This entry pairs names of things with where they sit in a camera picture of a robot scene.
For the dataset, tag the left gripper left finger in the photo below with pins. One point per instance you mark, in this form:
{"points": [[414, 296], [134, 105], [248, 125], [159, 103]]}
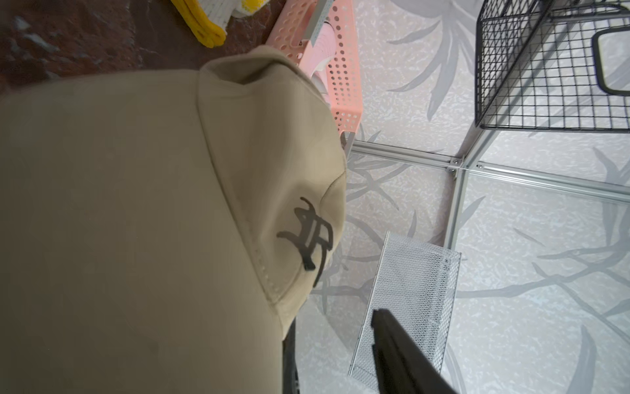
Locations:
{"points": [[290, 375]]}

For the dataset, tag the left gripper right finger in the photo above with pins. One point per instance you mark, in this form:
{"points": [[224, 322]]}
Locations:
{"points": [[400, 365]]}

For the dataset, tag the beige baseball cap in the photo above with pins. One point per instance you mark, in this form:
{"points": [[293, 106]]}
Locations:
{"points": [[161, 230]]}

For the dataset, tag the pink plastic basket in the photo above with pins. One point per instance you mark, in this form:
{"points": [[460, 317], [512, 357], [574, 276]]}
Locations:
{"points": [[300, 22]]}

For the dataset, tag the yellow white work glove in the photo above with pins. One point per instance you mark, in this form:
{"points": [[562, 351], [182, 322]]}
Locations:
{"points": [[208, 19]]}

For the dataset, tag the white mesh wall basket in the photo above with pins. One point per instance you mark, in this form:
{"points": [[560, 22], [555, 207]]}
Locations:
{"points": [[417, 282]]}

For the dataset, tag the black wire wall basket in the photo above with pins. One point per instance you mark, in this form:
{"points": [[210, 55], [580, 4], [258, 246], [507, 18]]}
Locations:
{"points": [[559, 66]]}

